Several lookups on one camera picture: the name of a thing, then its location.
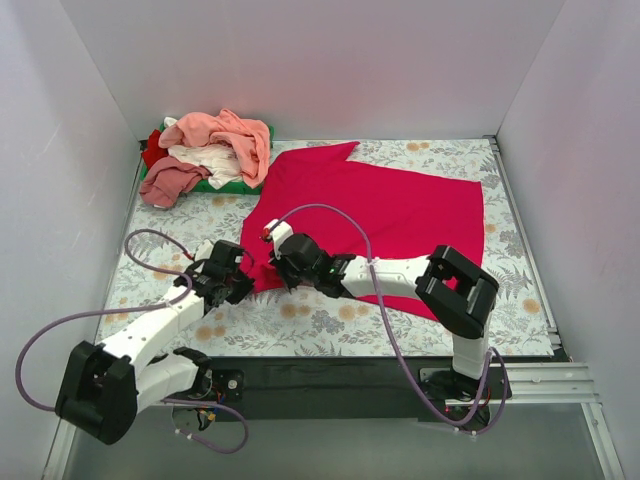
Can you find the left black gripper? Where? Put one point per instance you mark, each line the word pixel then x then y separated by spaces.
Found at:
pixel 239 285

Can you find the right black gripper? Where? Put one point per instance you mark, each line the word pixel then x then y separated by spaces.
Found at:
pixel 284 270

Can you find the magenta t shirt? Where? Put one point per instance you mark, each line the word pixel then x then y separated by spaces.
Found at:
pixel 346 206

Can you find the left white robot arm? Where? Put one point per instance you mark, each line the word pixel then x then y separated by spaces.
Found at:
pixel 105 386

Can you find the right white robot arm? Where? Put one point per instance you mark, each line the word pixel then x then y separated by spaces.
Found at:
pixel 458 293

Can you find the green plastic basket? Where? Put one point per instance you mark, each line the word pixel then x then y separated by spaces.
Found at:
pixel 232 187

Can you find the white t shirt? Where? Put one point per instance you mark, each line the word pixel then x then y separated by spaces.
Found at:
pixel 220 160

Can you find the salmon pink t shirt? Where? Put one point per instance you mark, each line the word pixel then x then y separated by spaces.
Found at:
pixel 249 139

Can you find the red t shirt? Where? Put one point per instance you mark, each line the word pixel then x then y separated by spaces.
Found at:
pixel 152 152

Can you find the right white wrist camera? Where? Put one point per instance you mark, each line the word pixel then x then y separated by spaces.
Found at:
pixel 276 232

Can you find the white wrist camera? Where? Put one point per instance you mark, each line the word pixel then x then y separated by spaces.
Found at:
pixel 203 251
pixel 276 232

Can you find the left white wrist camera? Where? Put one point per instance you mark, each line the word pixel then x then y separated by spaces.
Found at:
pixel 203 251

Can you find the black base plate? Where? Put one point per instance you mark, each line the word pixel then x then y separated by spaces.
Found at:
pixel 295 388

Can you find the aluminium frame rail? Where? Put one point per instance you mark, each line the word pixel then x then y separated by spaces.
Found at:
pixel 551 428

